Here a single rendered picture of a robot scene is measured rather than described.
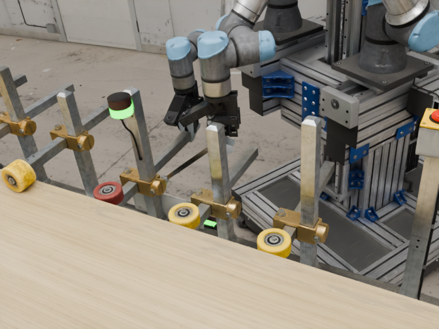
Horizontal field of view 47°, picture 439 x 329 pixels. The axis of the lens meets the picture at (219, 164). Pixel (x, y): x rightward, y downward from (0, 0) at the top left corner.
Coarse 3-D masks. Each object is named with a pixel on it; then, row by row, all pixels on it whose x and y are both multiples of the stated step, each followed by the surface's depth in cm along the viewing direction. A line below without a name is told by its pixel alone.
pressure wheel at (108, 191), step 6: (102, 186) 140; (108, 186) 140; (114, 186) 140; (120, 186) 140; (96, 192) 138; (102, 192) 139; (108, 192) 138; (114, 192) 138; (120, 192) 138; (96, 198) 137; (102, 198) 136; (108, 198) 136; (114, 198) 137; (120, 198) 138; (114, 204) 138
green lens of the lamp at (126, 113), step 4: (128, 108) 128; (132, 108) 130; (112, 112) 128; (116, 112) 128; (120, 112) 128; (124, 112) 128; (128, 112) 129; (132, 112) 130; (112, 116) 129; (116, 116) 128; (120, 116) 128; (124, 116) 128; (128, 116) 129
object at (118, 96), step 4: (120, 92) 130; (124, 92) 130; (112, 96) 129; (116, 96) 129; (120, 96) 128; (124, 96) 128; (128, 96) 128; (108, 100) 127; (112, 100) 127; (116, 100) 127; (120, 100) 127; (132, 116) 134; (124, 124) 132; (132, 132) 136; (136, 140) 138; (136, 144) 139; (140, 160) 142
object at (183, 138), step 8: (176, 136) 168; (184, 136) 167; (168, 144) 164; (176, 144) 164; (184, 144) 168; (160, 152) 161; (168, 152) 160; (176, 152) 164; (160, 160) 157; (168, 160) 161; (160, 168) 158; (128, 184) 148; (136, 184) 148; (128, 192) 145; (136, 192) 149; (128, 200) 146
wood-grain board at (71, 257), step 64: (0, 192) 143; (64, 192) 141; (0, 256) 121; (64, 256) 119; (128, 256) 118; (192, 256) 116; (256, 256) 114; (0, 320) 105; (64, 320) 104; (128, 320) 102; (192, 320) 101; (256, 320) 100; (320, 320) 98; (384, 320) 97
